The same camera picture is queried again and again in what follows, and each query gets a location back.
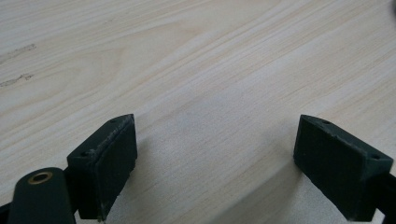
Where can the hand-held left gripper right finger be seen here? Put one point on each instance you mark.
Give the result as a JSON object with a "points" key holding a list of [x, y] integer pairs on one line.
{"points": [[336, 168]]}

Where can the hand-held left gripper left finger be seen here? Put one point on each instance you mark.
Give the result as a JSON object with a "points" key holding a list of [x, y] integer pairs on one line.
{"points": [[106, 168]]}

